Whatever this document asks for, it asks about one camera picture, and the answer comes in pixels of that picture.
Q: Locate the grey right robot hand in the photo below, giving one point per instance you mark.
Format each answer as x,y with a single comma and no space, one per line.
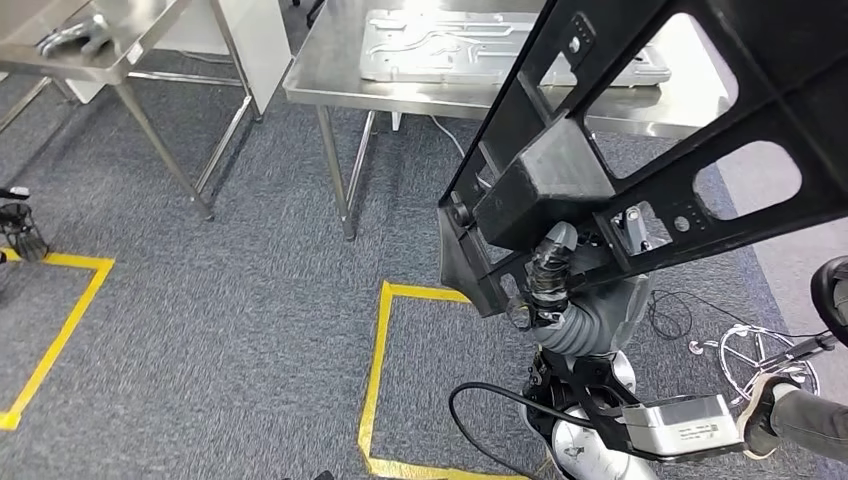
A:
616,311

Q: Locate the black plastic panel part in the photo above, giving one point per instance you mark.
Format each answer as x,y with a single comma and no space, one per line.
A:
550,185

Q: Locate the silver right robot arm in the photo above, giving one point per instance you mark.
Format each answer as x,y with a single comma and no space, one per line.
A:
583,460

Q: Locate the stainless steel workbench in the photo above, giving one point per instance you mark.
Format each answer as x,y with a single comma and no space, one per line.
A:
331,73

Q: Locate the person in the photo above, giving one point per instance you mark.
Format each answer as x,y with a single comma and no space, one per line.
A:
808,417

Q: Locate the yellow floor tape square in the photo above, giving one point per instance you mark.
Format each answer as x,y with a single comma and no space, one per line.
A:
73,318
378,371

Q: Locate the grooved aluminium plate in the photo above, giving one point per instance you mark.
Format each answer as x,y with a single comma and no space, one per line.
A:
430,53

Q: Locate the white panel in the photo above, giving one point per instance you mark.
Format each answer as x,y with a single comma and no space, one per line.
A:
258,53

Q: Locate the stainless steel table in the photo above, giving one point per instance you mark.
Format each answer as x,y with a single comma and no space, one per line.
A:
132,26

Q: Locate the grey glove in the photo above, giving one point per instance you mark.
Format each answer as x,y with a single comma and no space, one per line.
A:
79,36

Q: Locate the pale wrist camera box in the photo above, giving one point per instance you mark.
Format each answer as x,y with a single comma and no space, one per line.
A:
682,424

